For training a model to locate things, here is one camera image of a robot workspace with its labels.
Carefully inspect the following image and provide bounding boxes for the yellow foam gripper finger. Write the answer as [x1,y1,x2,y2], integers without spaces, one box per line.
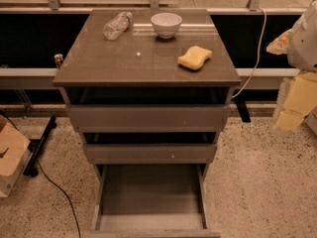
[274,72,317,132]
[266,29,292,56]

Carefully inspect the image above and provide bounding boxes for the yellow sponge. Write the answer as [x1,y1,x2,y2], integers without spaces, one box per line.
[177,46,213,70]

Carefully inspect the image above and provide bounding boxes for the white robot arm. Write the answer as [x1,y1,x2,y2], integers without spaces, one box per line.
[266,1,317,133]

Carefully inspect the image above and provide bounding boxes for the grey drawer cabinet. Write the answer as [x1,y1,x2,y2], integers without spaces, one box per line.
[52,8,242,183]

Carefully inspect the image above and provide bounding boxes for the grey open bottom drawer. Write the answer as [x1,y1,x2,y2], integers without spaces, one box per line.
[84,164,221,238]

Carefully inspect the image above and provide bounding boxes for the grey top drawer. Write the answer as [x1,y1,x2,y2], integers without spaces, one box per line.
[66,105,230,133]

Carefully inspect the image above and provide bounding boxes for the grey middle drawer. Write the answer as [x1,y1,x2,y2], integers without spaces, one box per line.
[84,144,217,164]

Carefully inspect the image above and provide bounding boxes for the box at right edge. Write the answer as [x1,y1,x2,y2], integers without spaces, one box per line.
[305,107,317,135]

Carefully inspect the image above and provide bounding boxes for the white ceramic bowl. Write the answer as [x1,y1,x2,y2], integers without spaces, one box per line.
[151,13,182,39]

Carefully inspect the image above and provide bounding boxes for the clear plastic water bottle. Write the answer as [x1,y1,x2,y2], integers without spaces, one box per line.
[103,12,133,41]

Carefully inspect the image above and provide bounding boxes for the red soda can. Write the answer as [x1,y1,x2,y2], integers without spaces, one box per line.
[53,54,63,68]

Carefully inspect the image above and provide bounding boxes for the black stand bar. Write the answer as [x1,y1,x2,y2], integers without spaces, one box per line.
[23,116,56,178]

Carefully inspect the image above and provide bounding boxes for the cardboard box left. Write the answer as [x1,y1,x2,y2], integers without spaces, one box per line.
[0,118,30,197]

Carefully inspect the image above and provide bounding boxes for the white cable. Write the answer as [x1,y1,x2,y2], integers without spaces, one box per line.
[231,7,267,99]

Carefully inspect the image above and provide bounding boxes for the black bracket behind cabinet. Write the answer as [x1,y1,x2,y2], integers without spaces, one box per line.
[234,96,251,123]

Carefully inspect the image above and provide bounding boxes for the black floor cable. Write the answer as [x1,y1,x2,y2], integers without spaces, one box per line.
[0,110,82,238]

